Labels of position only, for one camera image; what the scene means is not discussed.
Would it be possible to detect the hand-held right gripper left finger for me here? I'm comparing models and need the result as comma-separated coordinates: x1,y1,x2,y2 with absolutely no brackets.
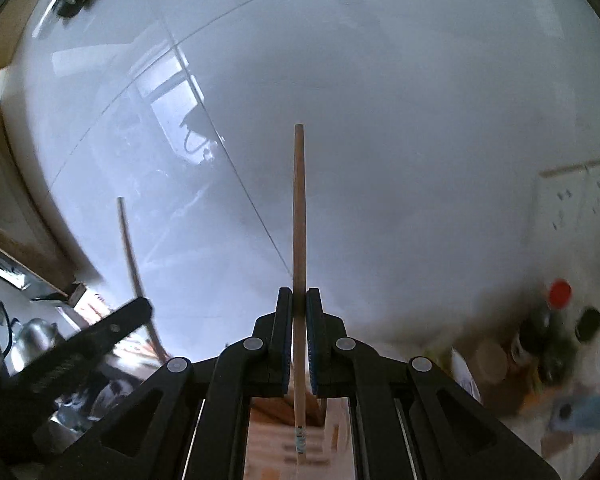
80,287,296,480

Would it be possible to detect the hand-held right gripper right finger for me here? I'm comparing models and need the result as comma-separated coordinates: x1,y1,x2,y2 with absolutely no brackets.
306,287,562,480

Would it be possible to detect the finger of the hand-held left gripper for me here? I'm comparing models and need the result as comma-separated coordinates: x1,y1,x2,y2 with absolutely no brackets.
7,297,153,403

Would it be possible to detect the brown wooden chopstick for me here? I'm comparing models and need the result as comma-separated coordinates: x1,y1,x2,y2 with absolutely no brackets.
116,197,170,362

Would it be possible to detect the painted light wooden chopstick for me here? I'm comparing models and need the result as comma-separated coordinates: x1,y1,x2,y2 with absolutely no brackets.
292,124,309,468

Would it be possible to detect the steel cooking pot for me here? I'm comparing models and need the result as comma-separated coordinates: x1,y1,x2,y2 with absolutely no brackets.
7,316,58,363

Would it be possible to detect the dark red cap bottle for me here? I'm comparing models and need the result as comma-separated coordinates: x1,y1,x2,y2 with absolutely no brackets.
520,279,573,361

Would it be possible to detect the dark black cap sauce bottle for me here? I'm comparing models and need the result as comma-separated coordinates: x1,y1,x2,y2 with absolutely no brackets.
547,306,600,383

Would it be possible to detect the small brown card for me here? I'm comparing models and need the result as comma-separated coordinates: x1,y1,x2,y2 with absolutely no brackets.
539,431,577,462

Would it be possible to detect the blue grey smartphone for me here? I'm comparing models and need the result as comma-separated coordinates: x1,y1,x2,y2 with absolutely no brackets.
546,394,600,434

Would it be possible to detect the striped cat print tablecloth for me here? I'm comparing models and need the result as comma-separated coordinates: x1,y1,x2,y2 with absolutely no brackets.
500,380,600,480

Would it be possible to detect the group of colourful wall stickers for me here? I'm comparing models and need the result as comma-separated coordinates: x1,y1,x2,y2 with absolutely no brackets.
70,282,156,361

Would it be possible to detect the beige wall cabinet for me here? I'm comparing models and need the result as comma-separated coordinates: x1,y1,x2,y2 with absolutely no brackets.
0,72,88,301

